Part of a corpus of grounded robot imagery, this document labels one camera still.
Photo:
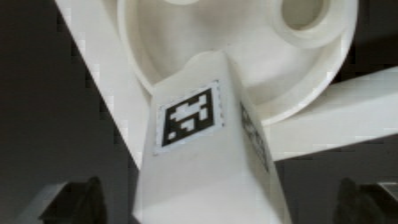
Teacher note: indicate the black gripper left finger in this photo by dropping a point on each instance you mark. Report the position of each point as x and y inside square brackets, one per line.
[65, 204]

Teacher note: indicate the white U-shaped fence wall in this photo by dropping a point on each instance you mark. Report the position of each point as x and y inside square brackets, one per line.
[348, 117]

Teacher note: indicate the white stool leg with tag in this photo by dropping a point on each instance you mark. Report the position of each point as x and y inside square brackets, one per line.
[207, 182]

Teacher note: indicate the white round stool seat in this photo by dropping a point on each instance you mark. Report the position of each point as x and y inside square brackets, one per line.
[282, 36]

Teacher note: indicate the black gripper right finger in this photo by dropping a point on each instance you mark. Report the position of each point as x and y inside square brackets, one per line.
[366, 203]

